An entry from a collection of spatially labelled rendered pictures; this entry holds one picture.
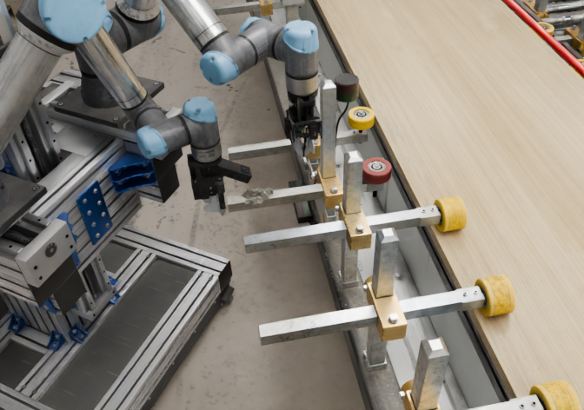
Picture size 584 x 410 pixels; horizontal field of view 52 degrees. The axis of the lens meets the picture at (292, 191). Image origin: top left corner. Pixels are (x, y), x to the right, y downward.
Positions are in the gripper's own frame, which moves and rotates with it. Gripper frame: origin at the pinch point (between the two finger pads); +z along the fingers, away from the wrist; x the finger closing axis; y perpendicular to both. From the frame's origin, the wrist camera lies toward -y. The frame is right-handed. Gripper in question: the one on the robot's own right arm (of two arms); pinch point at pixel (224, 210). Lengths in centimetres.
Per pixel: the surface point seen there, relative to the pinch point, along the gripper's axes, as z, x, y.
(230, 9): -1, -124, -14
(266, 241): -13.4, 26.3, -8.6
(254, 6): -1, -124, -25
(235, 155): -0.2, -23.5, -5.4
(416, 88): -7, -36, -66
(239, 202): -3.4, 1.4, -4.2
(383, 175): -7.9, 3.8, -43.3
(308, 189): -3.4, 0.3, -23.5
